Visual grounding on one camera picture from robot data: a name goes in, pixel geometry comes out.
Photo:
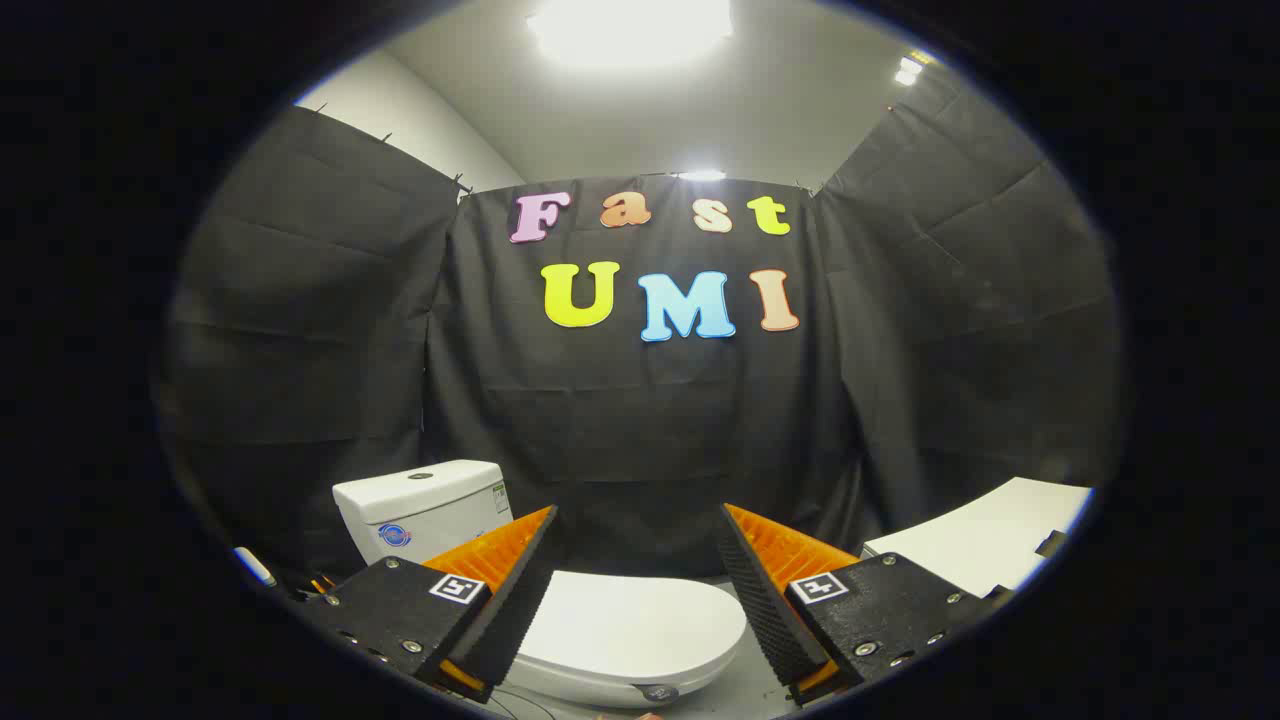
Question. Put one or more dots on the white drawer cabinet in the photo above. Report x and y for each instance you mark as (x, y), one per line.
(980, 535)

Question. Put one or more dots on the white tube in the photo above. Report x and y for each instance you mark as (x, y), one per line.
(253, 566)

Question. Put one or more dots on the white ceramic toilet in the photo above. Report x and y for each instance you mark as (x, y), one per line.
(420, 505)

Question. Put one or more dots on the small ceiling light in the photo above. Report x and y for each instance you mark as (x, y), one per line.
(908, 70)

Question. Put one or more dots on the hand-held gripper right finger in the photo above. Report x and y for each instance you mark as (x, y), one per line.
(765, 610)

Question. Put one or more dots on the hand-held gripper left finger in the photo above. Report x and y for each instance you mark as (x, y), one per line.
(520, 610)

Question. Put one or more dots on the black backdrop cloth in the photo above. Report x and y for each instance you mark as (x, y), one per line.
(640, 430)

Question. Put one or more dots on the long ceiling light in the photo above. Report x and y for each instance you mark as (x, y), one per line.
(701, 175)

